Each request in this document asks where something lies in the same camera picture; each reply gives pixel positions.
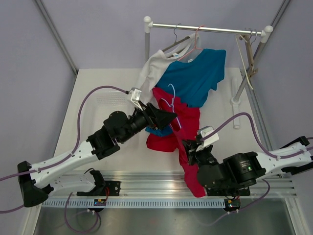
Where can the pink wire hanger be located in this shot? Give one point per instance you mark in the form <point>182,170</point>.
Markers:
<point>195,44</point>

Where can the grey hanger with white shirt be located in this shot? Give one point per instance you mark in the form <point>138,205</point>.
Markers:
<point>176,42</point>

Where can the white slotted cable duct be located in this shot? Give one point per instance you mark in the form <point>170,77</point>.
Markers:
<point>134,203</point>

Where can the white metal clothes rack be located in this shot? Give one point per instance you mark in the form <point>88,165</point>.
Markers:
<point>237,86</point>

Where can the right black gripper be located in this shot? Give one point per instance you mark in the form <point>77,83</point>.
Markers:
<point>189,145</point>

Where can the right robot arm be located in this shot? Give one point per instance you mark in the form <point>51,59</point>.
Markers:
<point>237,173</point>

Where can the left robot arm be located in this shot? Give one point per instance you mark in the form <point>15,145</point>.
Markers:
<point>40,181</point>

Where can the white t shirt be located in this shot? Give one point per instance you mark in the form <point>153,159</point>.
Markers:
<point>157,64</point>

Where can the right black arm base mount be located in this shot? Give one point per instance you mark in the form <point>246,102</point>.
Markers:
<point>232,197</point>

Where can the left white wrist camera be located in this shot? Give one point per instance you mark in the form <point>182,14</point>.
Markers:
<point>134,98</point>

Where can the blue t shirt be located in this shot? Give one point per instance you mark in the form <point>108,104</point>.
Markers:
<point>192,81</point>

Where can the red t shirt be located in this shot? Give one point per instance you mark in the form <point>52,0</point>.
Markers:
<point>190,121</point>

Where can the wooden hanger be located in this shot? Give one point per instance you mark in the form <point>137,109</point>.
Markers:
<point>251,63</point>

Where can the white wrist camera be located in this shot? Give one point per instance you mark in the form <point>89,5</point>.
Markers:
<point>134,98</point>
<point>205,138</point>

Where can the light blue wire hanger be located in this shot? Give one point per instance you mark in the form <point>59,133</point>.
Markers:
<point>171,105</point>

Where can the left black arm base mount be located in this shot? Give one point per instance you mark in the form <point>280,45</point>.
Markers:
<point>111,188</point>

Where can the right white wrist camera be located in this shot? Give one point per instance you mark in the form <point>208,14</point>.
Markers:
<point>205,138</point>

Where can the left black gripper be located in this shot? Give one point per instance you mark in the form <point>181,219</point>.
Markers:
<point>155,118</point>

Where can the aluminium rail frame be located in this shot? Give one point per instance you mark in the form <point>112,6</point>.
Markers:
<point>172,185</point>

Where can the clear plastic basket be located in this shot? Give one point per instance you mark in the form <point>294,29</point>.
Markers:
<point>101,104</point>

